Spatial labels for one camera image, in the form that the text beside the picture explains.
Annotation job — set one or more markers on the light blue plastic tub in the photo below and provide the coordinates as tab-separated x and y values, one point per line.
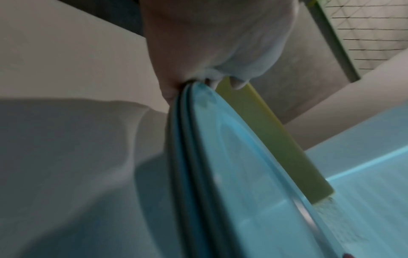
369	181

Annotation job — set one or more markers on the yellow-green plastic scraper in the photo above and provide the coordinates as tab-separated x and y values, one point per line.
287	146

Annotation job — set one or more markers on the green metal frame post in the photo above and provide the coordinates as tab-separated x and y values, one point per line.
331	37

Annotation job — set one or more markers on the person's left hand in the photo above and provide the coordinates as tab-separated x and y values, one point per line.
210	37

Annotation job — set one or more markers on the light blue plate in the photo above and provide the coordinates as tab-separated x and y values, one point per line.
255	181
178	151

